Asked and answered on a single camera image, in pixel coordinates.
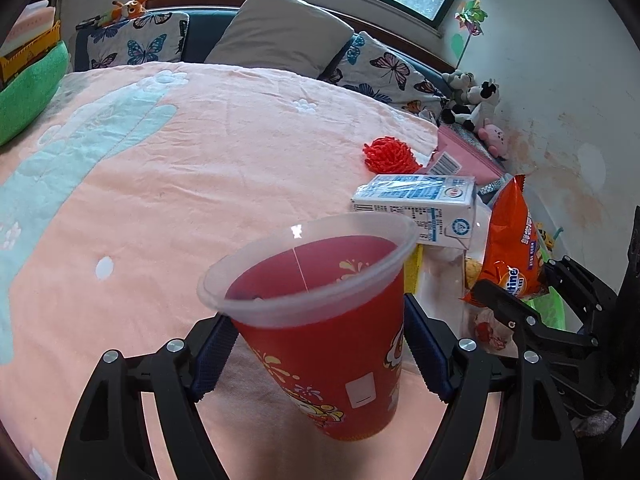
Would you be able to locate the green cloth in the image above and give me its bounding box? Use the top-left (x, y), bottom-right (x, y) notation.
top-left (0, 40), bottom-right (70, 147)

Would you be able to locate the grey plush toy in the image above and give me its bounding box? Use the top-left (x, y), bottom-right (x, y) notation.
top-left (442, 70), bottom-right (476, 95)

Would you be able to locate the butterfly print pillow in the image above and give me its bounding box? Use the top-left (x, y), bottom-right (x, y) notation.
top-left (320, 31), bottom-right (451, 116)
top-left (86, 10), bottom-right (191, 71)

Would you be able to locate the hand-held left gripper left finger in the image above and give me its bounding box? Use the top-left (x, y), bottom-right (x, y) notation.
top-left (56, 316), bottom-right (240, 480)

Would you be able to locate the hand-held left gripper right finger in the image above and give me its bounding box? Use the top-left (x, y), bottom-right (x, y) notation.
top-left (402, 292), bottom-right (585, 480)

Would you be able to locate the grey pillow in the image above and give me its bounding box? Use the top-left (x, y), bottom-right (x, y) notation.
top-left (204, 0), bottom-right (355, 78)

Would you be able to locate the green plastic basket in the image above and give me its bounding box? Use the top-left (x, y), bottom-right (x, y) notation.
top-left (529, 285), bottom-right (569, 332)

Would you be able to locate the red yarn pompom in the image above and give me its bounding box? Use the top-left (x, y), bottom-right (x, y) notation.
top-left (362, 136), bottom-right (423, 176)

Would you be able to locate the pink plush toy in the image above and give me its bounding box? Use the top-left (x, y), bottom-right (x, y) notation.
top-left (475, 122), bottom-right (508, 158)

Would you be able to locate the yellow toy vehicle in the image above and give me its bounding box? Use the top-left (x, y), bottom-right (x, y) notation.
top-left (535, 222), bottom-right (566, 252)

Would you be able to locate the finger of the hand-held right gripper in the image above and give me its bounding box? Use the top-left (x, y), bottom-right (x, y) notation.
top-left (472, 279), bottom-right (598, 356)
top-left (542, 255), bottom-right (619, 322)

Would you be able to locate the blue bed headboard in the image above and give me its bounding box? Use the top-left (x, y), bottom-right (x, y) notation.
top-left (70, 0), bottom-right (456, 91)

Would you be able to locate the pink packet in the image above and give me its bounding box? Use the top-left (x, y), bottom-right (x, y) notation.
top-left (427, 126), bottom-right (506, 186)

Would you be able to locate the black and white cow plush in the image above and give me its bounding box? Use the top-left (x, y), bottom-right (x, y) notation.
top-left (440, 79), bottom-right (500, 136)

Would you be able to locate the orange fox plush toy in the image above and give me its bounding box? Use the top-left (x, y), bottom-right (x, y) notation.
top-left (97, 0), bottom-right (151, 28)

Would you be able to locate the yellow box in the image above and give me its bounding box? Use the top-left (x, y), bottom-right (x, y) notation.
top-left (0, 20), bottom-right (63, 86)

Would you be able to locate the pink blanket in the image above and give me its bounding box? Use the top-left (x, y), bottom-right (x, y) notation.
top-left (0, 60), bottom-right (501, 480)

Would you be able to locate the red plastic cup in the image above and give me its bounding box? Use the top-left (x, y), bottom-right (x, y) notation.
top-left (197, 212), bottom-right (418, 442)

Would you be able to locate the yellow packet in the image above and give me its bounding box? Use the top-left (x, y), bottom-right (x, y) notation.
top-left (405, 245), bottom-right (424, 294)

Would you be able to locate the orange snack bag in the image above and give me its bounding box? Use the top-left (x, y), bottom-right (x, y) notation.
top-left (460, 174), bottom-right (548, 306)

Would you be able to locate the red and white wrapper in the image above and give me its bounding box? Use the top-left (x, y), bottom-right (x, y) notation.
top-left (472, 307), bottom-right (512, 353)

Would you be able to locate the colourful pinwheel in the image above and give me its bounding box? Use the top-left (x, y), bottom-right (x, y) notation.
top-left (452, 0), bottom-right (488, 68)

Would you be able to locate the white blue milk carton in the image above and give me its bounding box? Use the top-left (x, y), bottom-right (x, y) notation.
top-left (350, 174), bottom-right (478, 250)

